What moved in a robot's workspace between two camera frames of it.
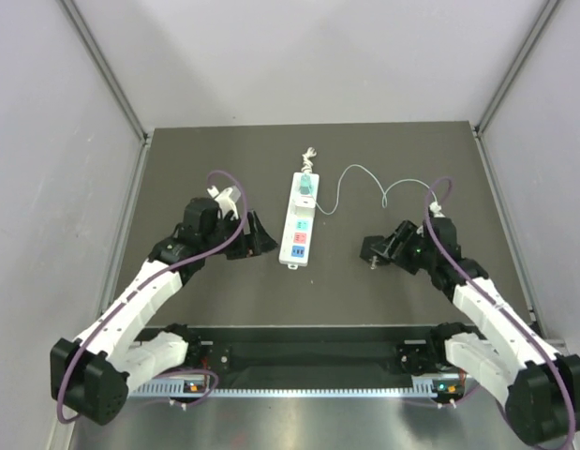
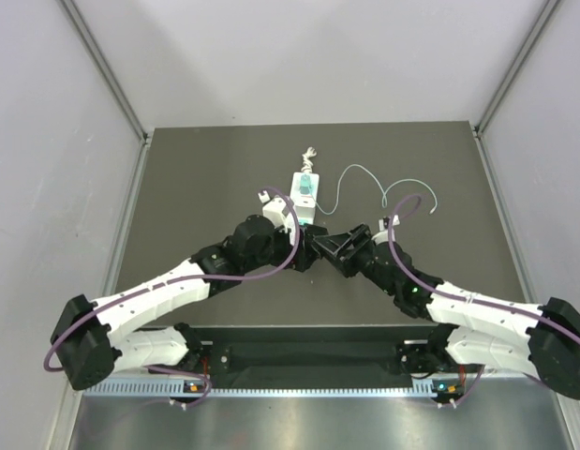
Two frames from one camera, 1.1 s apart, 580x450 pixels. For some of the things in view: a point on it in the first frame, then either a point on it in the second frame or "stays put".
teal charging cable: x=385 y=202 stays put
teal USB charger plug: x=305 y=184 stays put
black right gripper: x=406 y=232 → x=338 y=246
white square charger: x=304 y=206 stays put
